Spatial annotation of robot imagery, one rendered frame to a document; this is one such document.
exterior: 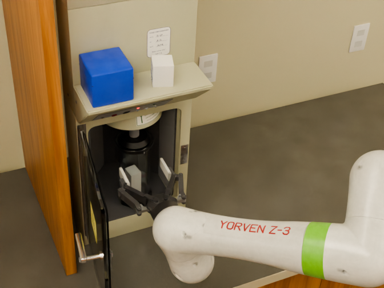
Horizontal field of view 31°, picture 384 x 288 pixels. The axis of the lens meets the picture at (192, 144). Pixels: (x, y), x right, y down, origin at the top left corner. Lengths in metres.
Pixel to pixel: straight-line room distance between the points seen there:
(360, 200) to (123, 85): 0.59
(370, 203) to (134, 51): 0.67
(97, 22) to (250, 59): 0.95
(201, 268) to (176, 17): 0.60
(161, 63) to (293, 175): 0.83
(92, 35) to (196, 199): 0.77
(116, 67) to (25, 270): 0.71
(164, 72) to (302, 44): 0.99
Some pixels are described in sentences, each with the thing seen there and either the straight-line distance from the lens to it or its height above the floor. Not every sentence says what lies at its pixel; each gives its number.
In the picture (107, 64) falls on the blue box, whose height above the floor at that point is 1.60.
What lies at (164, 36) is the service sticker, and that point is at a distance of 1.69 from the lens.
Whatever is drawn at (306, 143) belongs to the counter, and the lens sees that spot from 2.46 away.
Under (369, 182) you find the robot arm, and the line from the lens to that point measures 1.43.
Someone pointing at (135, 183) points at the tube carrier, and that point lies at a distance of 1.98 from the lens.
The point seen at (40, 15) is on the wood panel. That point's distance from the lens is 1.45.
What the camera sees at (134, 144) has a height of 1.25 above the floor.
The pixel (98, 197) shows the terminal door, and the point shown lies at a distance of 1.54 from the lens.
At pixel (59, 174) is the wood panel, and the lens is 1.71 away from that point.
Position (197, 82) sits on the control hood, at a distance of 1.68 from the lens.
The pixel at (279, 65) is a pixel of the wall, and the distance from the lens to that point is 2.53.
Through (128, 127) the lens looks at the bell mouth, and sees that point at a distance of 1.83.
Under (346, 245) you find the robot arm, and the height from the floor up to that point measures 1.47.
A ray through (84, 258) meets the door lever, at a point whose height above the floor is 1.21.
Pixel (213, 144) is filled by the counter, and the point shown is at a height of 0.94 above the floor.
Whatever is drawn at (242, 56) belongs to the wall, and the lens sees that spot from 2.42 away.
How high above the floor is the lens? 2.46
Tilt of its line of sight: 40 degrees down
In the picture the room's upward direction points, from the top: 4 degrees clockwise
